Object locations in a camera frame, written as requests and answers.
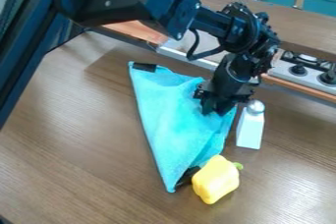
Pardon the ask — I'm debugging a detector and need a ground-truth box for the white bottle with silver cap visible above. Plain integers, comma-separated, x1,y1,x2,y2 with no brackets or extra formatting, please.
235,99,267,150

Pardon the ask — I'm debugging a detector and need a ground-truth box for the toy stove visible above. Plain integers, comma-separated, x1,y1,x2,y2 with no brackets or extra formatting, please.
266,49,336,96

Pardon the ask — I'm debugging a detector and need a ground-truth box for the yellow toy pepper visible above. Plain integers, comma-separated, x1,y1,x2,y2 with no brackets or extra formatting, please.
190,154,245,205

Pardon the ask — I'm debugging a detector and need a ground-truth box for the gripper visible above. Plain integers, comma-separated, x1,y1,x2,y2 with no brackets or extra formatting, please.
193,53,265,118

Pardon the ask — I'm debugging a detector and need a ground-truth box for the light blue cloth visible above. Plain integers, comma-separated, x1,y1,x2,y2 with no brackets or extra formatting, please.
127,60,238,194

